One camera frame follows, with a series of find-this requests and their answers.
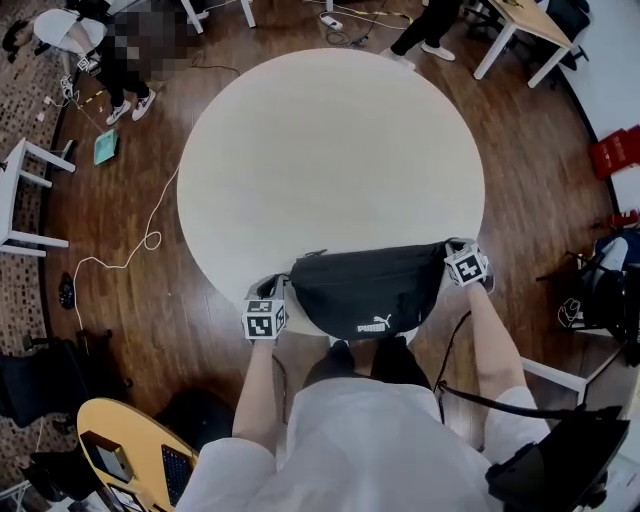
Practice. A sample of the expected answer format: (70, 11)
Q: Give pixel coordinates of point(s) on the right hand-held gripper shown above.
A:
(467, 267)

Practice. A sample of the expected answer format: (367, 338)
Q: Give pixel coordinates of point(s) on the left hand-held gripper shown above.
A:
(262, 322)

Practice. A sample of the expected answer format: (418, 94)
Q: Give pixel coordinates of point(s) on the black Puma waist bag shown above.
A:
(360, 290)

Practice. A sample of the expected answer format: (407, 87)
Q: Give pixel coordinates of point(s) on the person's left forearm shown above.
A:
(255, 390)

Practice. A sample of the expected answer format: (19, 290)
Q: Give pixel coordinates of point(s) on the person's right forearm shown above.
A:
(492, 345)

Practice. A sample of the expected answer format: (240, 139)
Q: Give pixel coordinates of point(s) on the person's black trousers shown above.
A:
(390, 360)

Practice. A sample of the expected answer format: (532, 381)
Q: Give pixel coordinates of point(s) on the round white table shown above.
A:
(325, 150)

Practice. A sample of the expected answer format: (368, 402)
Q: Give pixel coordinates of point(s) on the black round stool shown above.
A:
(197, 417)

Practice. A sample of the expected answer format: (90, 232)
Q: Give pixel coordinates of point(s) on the black office chair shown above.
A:
(570, 25)
(45, 375)
(600, 300)

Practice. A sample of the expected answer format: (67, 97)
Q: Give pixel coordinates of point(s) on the red white bag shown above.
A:
(625, 218)

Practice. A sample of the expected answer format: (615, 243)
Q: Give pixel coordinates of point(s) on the red box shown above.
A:
(615, 152)

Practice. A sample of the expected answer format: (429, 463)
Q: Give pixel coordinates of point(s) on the person's white shirt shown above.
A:
(375, 450)

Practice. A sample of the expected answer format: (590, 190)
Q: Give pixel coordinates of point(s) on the round yellow table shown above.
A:
(135, 440)

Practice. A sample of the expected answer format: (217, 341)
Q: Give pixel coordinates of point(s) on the black round floor device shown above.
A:
(66, 291)

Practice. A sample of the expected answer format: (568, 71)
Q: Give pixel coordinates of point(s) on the black keyboard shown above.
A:
(176, 472)

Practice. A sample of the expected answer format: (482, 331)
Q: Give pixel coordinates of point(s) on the black box with screen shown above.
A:
(106, 457)

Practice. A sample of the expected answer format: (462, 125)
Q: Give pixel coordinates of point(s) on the wood-top white desk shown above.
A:
(530, 22)

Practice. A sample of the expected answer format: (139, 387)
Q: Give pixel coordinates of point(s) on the black equipment pouch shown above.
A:
(565, 465)

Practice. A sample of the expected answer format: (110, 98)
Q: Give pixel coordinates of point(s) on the white power strip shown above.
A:
(331, 21)

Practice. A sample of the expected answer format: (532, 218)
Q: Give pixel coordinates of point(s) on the white side table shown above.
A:
(10, 200)

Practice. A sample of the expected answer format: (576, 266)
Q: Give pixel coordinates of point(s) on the white frame table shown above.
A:
(555, 375)

